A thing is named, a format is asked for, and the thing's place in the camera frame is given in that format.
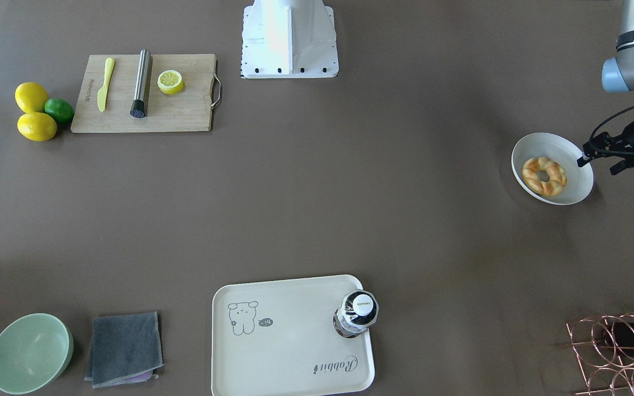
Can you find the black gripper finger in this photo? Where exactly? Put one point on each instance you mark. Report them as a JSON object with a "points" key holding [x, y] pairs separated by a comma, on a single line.
{"points": [[583, 161]]}

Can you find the white plate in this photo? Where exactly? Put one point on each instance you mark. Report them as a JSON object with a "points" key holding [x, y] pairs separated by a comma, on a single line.
{"points": [[579, 179]]}

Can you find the tea bottle on tray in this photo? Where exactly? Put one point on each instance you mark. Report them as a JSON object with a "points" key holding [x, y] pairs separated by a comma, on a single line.
{"points": [[357, 312]]}

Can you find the cream rabbit tray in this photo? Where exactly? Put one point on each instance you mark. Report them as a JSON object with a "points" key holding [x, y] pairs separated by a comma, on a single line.
{"points": [[278, 338]]}

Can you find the lemon half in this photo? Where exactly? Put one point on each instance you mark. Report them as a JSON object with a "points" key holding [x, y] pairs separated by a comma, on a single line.
{"points": [[170, 82]]}

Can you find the wooden cutting board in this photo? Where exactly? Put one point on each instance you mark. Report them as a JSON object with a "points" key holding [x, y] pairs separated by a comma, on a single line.
{"points": [[190, 110]]}

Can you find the steel muddler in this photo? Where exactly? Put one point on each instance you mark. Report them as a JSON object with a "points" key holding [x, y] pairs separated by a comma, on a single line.
{"points": [[141, 88]]}

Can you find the yellow plastic knife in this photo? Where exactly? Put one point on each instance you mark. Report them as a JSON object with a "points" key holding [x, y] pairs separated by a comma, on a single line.
{"points": [[101, 97]]}

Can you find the grey folded cloth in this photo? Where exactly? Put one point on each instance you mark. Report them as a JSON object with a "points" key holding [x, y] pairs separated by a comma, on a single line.
{"points": [[124, 349]]}

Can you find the green lime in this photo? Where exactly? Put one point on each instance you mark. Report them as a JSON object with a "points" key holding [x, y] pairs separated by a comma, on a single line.
{"points": [[60, 110]]}

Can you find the whole lemon lower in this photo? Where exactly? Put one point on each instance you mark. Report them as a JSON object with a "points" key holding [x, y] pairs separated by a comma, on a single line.
{"points": [[38, 126]]}

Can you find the whole lemon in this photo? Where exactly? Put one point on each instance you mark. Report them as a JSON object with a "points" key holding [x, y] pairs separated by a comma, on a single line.
{"points": [[31, 97], [38, 126]]}

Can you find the whole lemon upper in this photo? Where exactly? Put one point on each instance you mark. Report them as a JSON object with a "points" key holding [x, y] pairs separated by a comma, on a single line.
{"points": [[31, 97]]}

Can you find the green bowl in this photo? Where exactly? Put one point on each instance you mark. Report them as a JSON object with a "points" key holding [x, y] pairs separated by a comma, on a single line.
{"points": [[34, 350]]}

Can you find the braided ring donut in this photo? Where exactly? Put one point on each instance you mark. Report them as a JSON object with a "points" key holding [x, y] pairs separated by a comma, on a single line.
{"points": [[544, 176]]}

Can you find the copper wire bottle rack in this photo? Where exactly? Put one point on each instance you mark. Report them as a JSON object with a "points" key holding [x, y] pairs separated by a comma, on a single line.
{"points": [[604, 371]]}

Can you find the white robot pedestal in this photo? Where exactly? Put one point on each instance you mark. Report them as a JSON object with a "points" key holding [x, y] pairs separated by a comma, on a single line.
{"points": [[289, 40]]}

